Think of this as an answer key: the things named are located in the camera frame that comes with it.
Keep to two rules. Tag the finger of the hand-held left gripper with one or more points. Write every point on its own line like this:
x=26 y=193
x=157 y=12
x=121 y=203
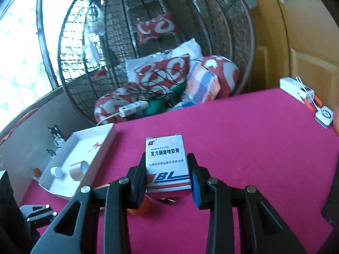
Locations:
x=34 y=208
x=42 y=217

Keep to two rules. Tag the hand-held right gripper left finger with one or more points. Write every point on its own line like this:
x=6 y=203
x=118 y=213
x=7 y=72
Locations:
x=139 y=181

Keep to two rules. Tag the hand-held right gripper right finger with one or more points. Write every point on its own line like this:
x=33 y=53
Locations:
x=195 y=187

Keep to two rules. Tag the orange fruit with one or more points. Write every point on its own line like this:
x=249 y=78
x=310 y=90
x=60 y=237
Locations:
x=139 y=211

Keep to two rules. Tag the white ointment box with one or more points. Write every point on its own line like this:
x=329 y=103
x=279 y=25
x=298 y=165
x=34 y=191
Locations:
x=166 y=164

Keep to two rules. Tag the white cardboard box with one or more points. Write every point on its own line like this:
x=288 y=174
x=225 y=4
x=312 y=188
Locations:
x=79 y=148

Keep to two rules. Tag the small orange round object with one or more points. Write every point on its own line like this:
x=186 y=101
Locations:
x=37 y=172

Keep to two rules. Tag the small white bottle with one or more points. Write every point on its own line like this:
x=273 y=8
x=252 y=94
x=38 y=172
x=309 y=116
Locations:
x=57 y=172

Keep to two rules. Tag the magenta tablecloth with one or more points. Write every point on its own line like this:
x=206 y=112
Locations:
x=238 y=137

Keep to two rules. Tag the white power strip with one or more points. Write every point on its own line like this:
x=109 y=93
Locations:
x=132 y=108

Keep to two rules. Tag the green cloth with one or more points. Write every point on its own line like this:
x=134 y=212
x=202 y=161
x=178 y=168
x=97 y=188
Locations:
x=156 y=107

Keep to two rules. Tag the long red patterned cushion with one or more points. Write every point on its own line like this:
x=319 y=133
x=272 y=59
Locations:
x=111 y=103

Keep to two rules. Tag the plaid pillow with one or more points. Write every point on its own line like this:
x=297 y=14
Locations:
x=201 y=84

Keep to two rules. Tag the square red patterned cushion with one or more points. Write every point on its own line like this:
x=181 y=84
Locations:
x=159 y=71

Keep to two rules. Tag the small red ornament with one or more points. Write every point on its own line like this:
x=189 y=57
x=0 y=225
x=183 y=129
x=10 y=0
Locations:
x=100 y=72

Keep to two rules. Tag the round red patterned cushion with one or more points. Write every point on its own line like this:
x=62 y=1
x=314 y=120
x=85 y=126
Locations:
x=225 y=71

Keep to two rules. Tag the white pillow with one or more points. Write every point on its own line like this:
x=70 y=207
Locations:
x=188 y=49

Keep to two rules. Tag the white oblong box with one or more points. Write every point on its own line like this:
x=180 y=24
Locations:
x=290 y=84

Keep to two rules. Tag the white square device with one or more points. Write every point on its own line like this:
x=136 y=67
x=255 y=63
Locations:
x=324 y=117

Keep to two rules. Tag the window with metal grille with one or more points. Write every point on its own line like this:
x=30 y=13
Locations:
x=21 y=58

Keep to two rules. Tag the small red patterned cushion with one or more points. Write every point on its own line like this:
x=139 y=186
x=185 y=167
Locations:
x=156 y=27

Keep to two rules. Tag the wicker hanging egg chair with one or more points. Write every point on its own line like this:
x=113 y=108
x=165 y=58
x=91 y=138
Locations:
x=185 y=18

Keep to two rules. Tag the wooden door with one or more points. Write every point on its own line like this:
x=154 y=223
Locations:
x=304 y=45

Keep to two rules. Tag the black metal bracket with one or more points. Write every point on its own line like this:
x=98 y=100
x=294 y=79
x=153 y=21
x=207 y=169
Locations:
x=57 y=136

